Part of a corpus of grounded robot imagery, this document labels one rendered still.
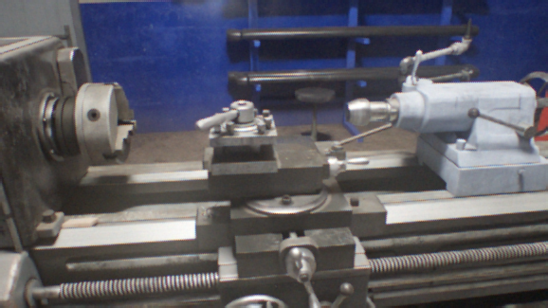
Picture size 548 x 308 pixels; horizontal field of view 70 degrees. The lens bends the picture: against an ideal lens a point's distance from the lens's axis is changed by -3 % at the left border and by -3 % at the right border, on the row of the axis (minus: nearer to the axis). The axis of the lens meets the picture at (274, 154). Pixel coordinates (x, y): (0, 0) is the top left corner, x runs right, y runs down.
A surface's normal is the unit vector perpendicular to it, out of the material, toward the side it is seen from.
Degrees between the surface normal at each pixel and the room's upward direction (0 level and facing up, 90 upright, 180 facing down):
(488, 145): 66
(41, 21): 90
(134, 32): 90
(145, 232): 36
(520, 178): 90
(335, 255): 90
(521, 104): 82
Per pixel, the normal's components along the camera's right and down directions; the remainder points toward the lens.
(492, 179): 0.11, 0.39
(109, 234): 0.06, -0.52
